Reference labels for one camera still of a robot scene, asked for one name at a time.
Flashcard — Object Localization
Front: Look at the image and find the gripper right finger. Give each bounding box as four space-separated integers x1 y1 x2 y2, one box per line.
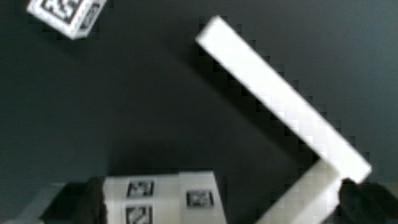
333 179 398 224

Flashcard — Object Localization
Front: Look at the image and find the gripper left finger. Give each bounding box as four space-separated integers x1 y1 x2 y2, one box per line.
10 176 108 224

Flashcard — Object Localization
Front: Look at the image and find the white chair leg block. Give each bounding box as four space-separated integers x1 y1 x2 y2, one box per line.
102 171 227 224

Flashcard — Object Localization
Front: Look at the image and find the white tagged leg cube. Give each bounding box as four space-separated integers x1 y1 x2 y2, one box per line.
26 0 108 40

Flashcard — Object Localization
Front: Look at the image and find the white U-shaped fence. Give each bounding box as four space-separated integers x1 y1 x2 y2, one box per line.
195 16 371 224

